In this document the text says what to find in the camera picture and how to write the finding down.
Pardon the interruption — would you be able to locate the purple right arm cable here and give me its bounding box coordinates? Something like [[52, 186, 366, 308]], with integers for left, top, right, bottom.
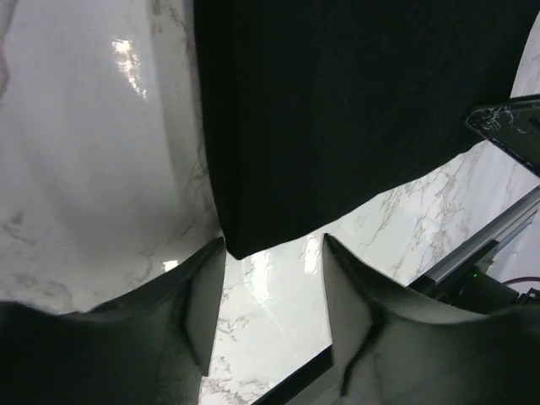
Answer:
[[501, 276, 540, 288]]

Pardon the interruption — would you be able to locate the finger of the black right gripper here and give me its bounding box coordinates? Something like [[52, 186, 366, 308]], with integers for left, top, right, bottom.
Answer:
[[465, 94, 540, 176]]

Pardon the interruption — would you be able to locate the black t shirt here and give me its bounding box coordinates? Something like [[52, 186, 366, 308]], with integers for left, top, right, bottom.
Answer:
[[193, 0, 539, 259]]

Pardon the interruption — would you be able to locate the aluminium base extrusion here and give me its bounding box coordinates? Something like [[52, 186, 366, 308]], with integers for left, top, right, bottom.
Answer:
[[409, 187, 539, 297]]

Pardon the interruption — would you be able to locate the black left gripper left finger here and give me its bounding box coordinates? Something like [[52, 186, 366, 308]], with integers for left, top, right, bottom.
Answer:
[[1, 238, 226, 404]]

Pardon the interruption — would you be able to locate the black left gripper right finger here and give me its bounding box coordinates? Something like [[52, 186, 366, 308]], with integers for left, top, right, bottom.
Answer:
[[322, 235, 539, 404]]

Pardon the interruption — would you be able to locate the black mounting rail plate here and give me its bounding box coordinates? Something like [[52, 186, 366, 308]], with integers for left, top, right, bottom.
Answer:
[[253, 346, 341, 405]]

